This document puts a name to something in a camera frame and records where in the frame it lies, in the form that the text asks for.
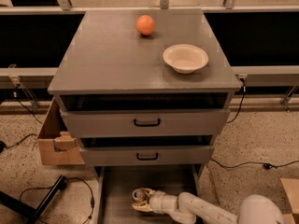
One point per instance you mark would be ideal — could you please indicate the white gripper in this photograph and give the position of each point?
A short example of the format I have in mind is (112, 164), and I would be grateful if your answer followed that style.
(156, 201)

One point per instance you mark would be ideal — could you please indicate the orange soda can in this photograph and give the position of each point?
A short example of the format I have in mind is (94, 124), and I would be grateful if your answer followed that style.
(139, 195)

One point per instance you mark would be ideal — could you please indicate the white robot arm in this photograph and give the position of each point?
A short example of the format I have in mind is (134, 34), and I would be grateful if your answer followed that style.
(186, 207)

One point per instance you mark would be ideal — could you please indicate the grey bottom drawer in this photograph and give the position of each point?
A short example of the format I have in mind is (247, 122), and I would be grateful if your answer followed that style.
(116, 185)

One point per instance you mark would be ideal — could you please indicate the grey drawer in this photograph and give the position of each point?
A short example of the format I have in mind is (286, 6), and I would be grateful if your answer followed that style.
(134, 123)
(116, 185)
(133, 156)

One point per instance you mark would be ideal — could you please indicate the grey middle drawer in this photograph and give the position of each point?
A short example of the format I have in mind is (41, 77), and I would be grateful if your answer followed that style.
(133, 156)

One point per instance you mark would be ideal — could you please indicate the grey top drawer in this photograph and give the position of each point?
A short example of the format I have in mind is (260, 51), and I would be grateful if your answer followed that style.
(134, 123)

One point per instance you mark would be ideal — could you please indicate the grey drawer cabinet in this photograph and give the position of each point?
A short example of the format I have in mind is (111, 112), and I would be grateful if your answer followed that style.
(110, 67)

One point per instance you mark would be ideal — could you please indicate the cardboard box left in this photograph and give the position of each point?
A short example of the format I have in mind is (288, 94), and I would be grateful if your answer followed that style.
(56, 145)

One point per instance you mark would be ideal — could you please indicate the black metal stand leg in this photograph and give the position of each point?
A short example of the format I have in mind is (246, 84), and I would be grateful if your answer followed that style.
(32, 213)

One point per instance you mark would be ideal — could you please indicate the white paper bowl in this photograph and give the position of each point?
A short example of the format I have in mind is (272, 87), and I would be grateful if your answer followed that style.
(185, 59)

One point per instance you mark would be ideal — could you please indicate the orange fruit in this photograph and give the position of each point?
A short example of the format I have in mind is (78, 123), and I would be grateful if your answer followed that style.
(145, 25)

